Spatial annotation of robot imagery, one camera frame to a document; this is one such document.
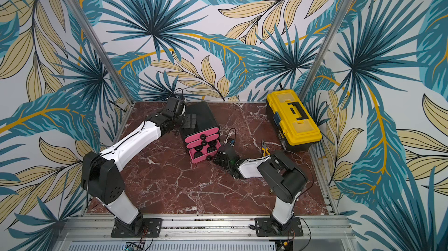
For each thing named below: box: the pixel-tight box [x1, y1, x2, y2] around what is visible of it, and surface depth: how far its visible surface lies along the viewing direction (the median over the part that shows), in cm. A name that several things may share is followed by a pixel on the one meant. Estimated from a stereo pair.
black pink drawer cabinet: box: [180, 100, 222, 151], surface depth 90 cm
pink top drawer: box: [184, 127, 220, 144], surface depth 87 cm
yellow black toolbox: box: [266, 89, 322, 152], surface depth 92 cm
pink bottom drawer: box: [188, 139, 222, 164], surface depth 95 cm
